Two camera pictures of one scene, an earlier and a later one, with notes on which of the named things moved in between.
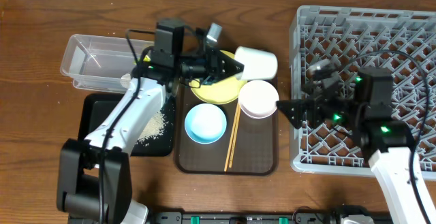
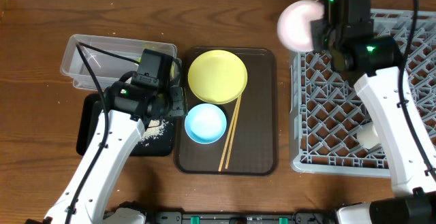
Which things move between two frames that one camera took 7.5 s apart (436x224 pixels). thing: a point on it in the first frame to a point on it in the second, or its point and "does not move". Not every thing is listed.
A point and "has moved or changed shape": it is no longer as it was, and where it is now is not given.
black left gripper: [212, 67] to [180, 97]
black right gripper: [312, 112] to [318, 34]
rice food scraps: [153, 129] does not move
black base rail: [270, 217] does not move
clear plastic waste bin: [97, 62] does not move
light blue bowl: [205, 123] does not move
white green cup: [258, 65] has moved or changed shape
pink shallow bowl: [257, 99] to [293, 24]
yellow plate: [220, 91] does not move
